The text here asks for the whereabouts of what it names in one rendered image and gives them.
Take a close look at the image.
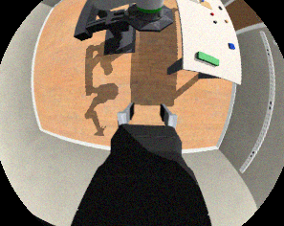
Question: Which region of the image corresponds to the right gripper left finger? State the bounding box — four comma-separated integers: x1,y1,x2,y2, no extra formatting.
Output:
118,102,134,125

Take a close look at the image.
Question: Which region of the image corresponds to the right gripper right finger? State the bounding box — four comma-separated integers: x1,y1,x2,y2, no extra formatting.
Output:
160,104,177,129

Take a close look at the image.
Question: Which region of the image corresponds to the tan flat mat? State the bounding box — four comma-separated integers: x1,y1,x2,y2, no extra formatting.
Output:
199,0,213,10

